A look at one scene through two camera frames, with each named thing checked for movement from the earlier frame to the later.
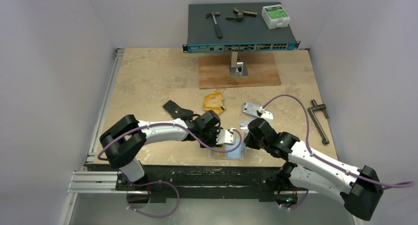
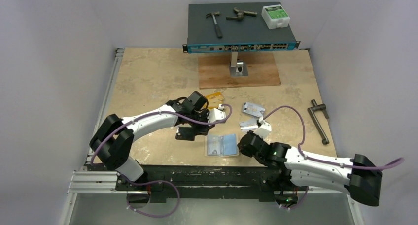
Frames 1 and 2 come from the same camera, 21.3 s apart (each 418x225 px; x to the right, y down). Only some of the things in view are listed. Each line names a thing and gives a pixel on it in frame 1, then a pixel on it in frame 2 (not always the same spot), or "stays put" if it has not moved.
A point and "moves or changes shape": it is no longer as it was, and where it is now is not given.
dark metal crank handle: x=317 y=106 stays put
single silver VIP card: x=243 y=125 moves or changes shape
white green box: x=275 y=16 stays put
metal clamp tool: x=241 y=14 stays put
